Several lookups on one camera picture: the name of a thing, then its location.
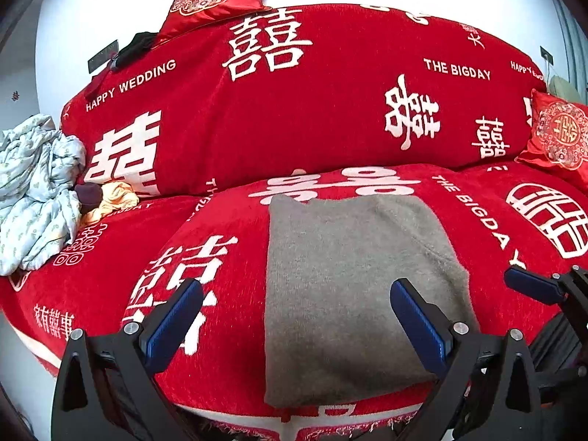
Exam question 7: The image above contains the grey knitted sweater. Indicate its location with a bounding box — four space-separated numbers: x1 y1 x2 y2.
264 195 476 408

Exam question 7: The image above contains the red embroidered cushion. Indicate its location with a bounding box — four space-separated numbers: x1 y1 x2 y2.
515 90 588 194
155 0 265 44

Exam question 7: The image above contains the orange cloth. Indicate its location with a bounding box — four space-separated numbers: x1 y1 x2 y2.
81 181 140 227

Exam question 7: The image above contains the dark maroon cloth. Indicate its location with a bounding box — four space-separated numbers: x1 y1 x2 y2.
74 182 103 215

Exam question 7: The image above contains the light patterned crumpled blanket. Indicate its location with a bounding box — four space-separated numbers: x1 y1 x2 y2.
1 114 86 276

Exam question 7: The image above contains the black garment on sofa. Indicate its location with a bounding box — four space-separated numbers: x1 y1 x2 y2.
110 32 157 71

